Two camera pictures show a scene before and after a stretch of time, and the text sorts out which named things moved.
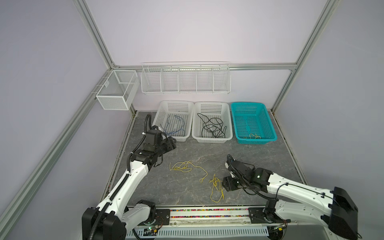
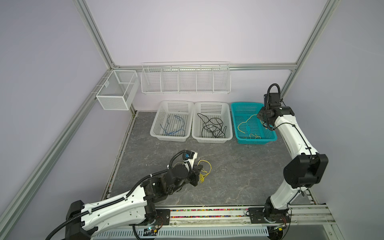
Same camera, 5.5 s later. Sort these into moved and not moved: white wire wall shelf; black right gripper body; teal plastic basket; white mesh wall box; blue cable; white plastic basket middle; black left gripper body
Moved: black right gripper body; black left gripper body
Not moved: white mesh wall box; white wire wall shelf; white plastic basket middle; blue cable; teal plastic basket
